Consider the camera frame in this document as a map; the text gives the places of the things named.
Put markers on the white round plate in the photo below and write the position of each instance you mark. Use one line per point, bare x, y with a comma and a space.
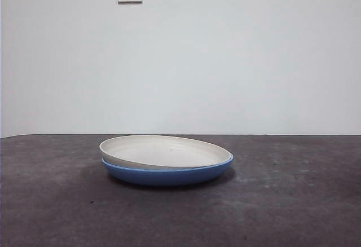
166, 152

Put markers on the blue round plate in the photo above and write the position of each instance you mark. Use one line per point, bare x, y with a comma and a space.
169, 177

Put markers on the dark grey table mat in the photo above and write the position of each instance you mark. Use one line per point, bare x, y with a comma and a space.
180, 221

